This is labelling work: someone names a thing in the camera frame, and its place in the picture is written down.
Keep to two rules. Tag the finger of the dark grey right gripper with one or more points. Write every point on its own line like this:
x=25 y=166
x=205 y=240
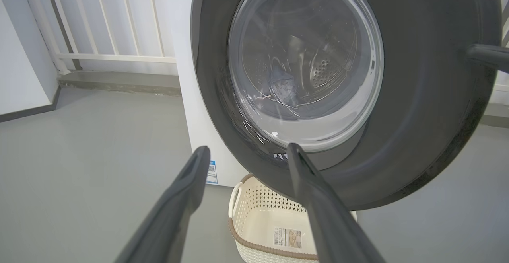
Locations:
x=491 y=56

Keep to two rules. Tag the white washing machine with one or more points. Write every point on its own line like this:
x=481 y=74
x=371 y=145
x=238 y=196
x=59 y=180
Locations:
x=191 y=96

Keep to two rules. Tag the white metal railing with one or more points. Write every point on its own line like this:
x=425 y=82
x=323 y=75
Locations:
x=115 y=57

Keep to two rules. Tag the cream perforated laundry basket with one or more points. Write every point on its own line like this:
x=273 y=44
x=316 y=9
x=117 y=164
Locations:
x=258 y=215

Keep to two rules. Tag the blue garment with orange patches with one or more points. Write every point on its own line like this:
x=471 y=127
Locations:
x=284 y=90

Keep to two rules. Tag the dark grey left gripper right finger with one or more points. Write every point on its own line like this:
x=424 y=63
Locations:
x=330 y=223

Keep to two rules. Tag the paper basket label sticker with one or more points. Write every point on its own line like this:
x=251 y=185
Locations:
x=287 y=237

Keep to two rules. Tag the blue white energy label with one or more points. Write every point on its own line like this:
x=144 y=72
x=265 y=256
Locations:
x=212 y=172

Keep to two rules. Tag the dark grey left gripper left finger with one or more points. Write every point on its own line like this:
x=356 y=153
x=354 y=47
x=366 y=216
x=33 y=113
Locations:
x=171 y=215

